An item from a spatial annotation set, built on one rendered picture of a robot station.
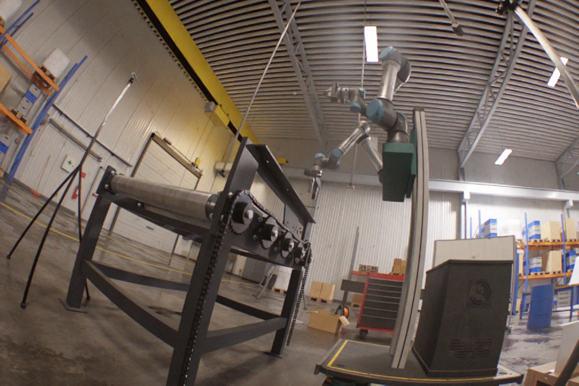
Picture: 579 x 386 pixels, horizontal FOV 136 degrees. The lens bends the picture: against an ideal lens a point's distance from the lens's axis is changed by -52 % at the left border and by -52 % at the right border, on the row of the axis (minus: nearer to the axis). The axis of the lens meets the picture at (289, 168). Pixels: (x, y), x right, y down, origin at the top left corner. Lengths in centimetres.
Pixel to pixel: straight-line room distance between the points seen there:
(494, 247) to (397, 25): 703
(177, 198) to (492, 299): 142
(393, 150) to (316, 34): 833
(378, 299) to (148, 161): 1057
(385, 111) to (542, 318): 538
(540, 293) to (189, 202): 589
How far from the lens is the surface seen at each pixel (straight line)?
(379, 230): 1175
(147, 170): 1174
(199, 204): 98
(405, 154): 123
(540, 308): 591
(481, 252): 567
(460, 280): 115
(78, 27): 1077
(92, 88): 1046
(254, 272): 1188
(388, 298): 340
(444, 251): 571
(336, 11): 864
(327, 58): 992
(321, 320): 364
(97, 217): 162
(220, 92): 974
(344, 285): 638
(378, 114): 126
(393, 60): 150
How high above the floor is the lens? 67
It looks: 25 degrees up
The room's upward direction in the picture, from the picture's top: 15 degrees clockwise
